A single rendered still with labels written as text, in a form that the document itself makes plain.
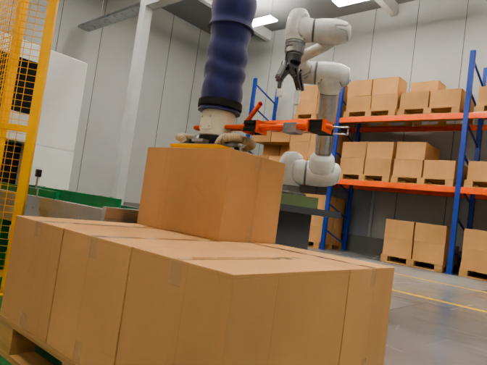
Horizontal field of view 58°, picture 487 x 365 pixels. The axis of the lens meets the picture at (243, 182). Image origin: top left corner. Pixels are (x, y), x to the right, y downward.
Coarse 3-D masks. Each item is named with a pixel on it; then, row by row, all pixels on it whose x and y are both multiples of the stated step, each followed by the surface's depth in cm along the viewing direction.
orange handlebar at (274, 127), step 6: (198, 126) 228; (228, 126) 214; (234, 126) 211; (240, 126) 209; (258, 126) 202; (264, 126) 200; (270, 126) 197; (276, 126) 195; (282, 126) 193; (300, 126) 187; (330, 126) 180
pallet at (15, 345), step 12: (0, 324) 174; (12, 324) 167; (0, 336) 172; (12, 336) 166; (24, 336) 160; (0, 348) 171; (12, 348) 167; (24, 348) 170; (48, 348) 148; (12, 360) 163; (24, 360) 163; (36, 360) 165; (60, 360) 142
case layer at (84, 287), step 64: (64, 256) 149; (128, 256) 127; (192, 256) 122; (256, 256) 145; (320, 256) 177; (64, 320) 144; (128, 320) 123; (192, 320) 107; (256, 320) 108; (320, 320) 133; (384, 320) 172
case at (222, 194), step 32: (160, 160) 218; (192, 160) 202; (224, 160) 189; (256, 160) 200; (160, 192) 215; (192, 192) 200; (224, 192) 186; (256, 192) 201; (160, 224) 212; (192, 224) 197; (224, 224) 187; (256, 224) 202
